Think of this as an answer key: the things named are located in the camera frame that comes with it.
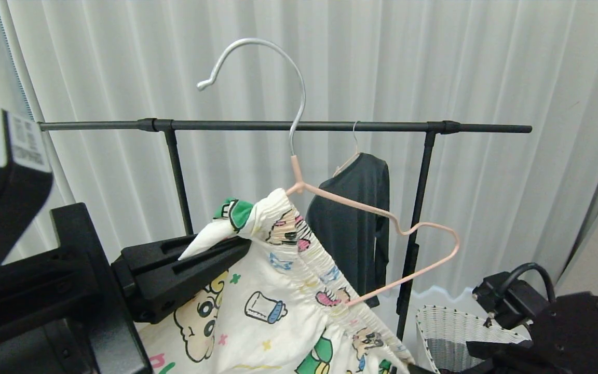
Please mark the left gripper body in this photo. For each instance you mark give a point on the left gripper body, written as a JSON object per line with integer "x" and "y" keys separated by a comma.
{"x": 44, "y": 322}

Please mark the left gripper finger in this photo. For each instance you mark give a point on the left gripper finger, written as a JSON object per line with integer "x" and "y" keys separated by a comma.
{"x": 174, "y": 291}
{"x": 143, "y": 259}

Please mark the cream printed garment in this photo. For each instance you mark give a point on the cream printed garment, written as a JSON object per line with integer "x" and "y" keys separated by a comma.
{"x": 278, "y": 322}

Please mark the dark grey long-sleeved shirt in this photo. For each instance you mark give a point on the dark grey long-sleeved shirt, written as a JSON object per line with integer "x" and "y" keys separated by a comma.
{"x": 356, "y": 228}

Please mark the pink clothes hanger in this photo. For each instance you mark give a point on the pink clothes hanger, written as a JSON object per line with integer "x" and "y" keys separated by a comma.
{"x": 352, "y": 158}
{"x": 351, "y": 203}

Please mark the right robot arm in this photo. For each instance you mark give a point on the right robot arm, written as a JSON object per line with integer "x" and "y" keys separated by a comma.
{"x": 589, "y": 332}

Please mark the black clothes rack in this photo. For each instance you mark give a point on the black clothes rack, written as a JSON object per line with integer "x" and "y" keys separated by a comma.
{"x": 226, "y": 125}

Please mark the white laundry basket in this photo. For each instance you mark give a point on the white laundry basket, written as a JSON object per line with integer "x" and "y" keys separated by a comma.
{"x": 449, "y": 327}

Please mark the white curtain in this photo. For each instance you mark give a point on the white curtain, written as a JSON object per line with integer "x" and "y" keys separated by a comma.
{"x": 486, "y": 62}

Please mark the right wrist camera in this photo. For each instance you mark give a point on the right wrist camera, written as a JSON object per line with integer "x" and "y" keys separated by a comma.
{"x": 506, "y": 301}

